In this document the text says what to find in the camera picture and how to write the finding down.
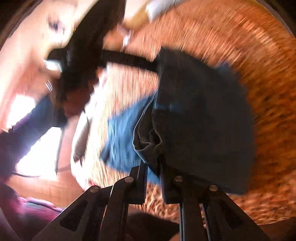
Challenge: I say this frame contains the blue denim shorts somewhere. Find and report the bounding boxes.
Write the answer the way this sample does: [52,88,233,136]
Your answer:
[100,48,254,194]

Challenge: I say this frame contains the dark blue sleeve forearm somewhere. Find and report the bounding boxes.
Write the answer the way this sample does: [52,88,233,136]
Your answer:
[1,95,68,179]

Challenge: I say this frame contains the person's left hand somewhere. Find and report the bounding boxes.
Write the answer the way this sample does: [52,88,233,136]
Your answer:
[49,76,99,118]

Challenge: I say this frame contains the light blue striped pillow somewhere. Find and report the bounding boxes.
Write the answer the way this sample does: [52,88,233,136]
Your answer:
[145,0,183,23]

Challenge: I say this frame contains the leopard print bedspread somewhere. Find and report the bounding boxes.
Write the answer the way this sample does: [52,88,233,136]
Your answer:
[71,1,295,225]

